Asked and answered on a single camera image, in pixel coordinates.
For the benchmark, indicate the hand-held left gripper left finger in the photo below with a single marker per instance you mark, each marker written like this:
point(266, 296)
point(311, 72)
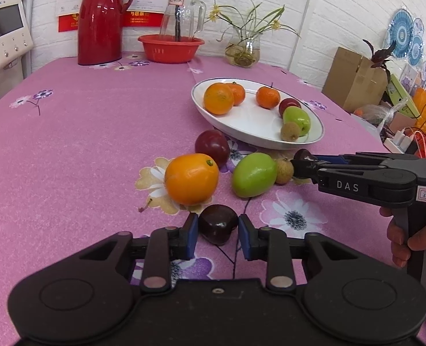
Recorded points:
point(193, 236)

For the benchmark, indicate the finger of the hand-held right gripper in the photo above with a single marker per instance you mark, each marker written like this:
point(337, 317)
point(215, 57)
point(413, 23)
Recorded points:
point(308, 171)
point(328, 158)

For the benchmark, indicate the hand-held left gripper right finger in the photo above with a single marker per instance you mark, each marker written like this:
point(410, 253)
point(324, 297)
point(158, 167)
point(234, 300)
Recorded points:
point(244, 238)

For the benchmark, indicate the dark purple plum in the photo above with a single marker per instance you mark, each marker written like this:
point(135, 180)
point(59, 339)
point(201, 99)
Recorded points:
point(217, 223)
point(304, 155)

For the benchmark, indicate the brown longan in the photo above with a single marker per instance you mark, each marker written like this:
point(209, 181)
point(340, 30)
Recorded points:
point(284, 172)

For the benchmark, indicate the kiwi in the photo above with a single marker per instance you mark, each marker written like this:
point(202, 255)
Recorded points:
point(289, 132)

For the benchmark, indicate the green apple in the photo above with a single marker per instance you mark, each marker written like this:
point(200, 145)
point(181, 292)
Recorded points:
point(297, 119)

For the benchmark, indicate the green mango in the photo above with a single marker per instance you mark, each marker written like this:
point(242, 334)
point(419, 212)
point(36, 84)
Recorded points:
point(254, 174)

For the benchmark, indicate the orange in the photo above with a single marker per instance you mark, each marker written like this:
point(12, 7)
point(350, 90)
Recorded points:
point(191, 179)
point(218, 99)

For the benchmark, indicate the dark red plum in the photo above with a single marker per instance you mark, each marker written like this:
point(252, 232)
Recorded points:
point(288, 105)

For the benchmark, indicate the white plate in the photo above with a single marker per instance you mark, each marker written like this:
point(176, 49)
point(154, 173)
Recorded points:
point(249, 119)

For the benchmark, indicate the tangerine with stem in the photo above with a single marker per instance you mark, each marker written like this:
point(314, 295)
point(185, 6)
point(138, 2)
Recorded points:
point(268, 98)
point(238, 93)

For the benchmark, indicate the bright red plum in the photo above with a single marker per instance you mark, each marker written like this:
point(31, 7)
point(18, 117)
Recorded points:
point(211, 146)

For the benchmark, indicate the person's right hand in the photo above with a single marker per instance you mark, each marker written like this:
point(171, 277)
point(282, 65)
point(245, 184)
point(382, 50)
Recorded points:
point(398, 245)

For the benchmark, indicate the white power strip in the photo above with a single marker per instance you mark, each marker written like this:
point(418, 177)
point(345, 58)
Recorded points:
point(396, 144)

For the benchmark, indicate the clear plastic bag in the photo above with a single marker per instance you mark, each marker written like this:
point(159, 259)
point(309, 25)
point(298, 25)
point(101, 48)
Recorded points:
point(375, 113)

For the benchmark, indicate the cardboard box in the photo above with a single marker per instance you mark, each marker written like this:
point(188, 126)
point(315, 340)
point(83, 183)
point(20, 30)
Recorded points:
point(350, 79)

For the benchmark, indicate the purple leaf plant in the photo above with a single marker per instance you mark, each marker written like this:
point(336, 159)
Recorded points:
point(378, 56)

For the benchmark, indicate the glass vase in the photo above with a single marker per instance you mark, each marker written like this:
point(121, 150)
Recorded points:
point(243, 52)

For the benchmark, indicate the pink floral tablecloth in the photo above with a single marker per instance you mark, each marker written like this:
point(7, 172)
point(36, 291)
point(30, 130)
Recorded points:
point(90, 133)

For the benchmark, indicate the green plant with yellow flowers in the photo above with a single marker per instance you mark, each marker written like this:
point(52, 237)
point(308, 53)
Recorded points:
point(250, 21)

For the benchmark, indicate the red plastic basin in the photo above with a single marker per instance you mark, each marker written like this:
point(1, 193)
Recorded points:
point(169, 52)

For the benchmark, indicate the glass pitcher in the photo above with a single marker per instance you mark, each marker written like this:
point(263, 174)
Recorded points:
point(187, 18)

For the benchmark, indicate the black stirring stick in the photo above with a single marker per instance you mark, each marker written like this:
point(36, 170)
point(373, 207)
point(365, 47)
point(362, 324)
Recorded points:
point(178, 14)

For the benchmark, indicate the red thermos jug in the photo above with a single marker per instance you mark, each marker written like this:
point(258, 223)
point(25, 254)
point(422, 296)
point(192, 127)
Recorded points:
point(97, 25)

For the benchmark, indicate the white water dispenser with screen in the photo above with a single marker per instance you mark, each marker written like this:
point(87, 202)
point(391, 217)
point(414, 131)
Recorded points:
point(7, 43)

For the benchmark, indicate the white wall pipe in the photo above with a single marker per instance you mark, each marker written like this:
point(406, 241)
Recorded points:
point(308, 21)

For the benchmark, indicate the medium blue patterned wall disc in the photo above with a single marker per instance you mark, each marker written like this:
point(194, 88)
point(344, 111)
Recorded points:
point(416, 50)

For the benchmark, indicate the large blue patterned wall disc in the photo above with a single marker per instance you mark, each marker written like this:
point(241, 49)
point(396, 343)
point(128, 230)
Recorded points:
point(402, 34)

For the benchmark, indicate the small blue patterned wall disc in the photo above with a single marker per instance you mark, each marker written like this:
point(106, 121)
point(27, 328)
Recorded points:
point(419, 27)

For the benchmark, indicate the wall calendar poster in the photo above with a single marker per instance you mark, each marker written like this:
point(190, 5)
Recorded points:
point(148, 1)

